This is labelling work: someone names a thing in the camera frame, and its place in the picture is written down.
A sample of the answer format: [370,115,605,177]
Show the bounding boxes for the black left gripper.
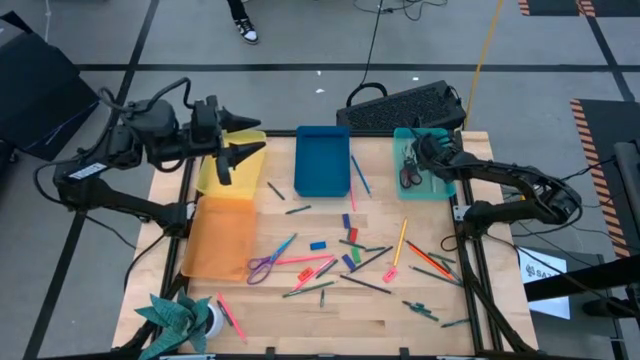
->
[189,93,268,187]

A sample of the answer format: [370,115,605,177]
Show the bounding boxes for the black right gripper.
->
[407,131,454,174]

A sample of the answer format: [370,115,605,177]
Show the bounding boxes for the black and red scissors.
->
[399,155,424,191]

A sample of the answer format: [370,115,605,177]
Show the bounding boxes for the yellow plastic bin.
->
[196,128,268,201]

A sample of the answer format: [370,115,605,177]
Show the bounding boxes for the blue plastic bin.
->
[293,124,352,199]

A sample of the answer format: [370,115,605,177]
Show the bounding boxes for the orange plastic bin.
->
[180,195,258,282]

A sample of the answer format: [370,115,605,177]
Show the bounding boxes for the orange pencil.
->
[405,240,455,281]

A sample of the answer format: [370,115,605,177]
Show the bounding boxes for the dark brown pencil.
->
[411,264,462,290]

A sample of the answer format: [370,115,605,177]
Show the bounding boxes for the purple and blue scissors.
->
[246,232,299,286]

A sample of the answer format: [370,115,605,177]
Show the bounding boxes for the navy blue pencil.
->
[339,273,393,296]

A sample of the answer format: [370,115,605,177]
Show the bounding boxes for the teal plastic bin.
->
[392,127,457,202]

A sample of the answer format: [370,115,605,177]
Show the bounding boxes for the black perforated case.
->
[335,79,468,132]

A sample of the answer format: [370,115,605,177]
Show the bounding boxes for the person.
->
[227,0,260,45]

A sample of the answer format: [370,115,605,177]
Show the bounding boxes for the white paper sign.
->
[517,246,572,321]

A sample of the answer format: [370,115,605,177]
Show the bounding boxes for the white plant pot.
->
[203,301,225,340]

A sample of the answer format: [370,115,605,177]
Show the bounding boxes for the black hazard-striped floor mat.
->
[517,0,640,19]
[569,98,640,260]

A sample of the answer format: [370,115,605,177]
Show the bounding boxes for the teal fabric plant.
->
[133,289,211,360]

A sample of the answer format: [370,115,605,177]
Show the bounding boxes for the black desk beam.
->
[523,253,640,304]

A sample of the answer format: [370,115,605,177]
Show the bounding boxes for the large black box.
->
[0,10,101,162]

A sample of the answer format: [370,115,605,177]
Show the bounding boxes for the grey padded bar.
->
[613,141,640,214]

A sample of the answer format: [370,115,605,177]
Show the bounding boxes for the black stand base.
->
[581,296,640,320]

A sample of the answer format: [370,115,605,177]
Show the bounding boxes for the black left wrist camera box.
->
[191,97,222,147]

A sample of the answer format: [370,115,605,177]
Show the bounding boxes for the thick yellow cable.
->
[463,0,506,130]

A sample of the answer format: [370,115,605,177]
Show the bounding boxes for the black hanging cable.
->
[345,0,449,109]

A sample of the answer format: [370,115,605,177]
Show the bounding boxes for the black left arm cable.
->
[32,159,169,294]

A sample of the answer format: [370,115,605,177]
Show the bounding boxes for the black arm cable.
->
[32,159,169,294]
[514,157,616,241]

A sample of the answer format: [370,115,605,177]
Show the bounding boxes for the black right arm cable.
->
[514,157,616,241]

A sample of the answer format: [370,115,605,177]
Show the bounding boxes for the white floor cable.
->
[42,0,53,43]

